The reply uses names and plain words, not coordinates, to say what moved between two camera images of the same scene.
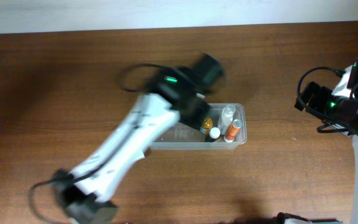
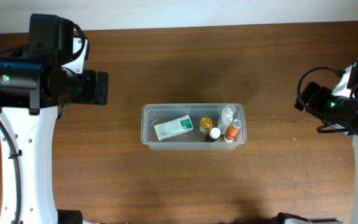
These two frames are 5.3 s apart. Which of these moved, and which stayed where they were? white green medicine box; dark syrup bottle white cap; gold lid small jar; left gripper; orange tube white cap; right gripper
Moved: left gripper; white green medicine box
Stayed: right gripper; dark syrup bottle white cap; orange tube white cap; gold lid small jar
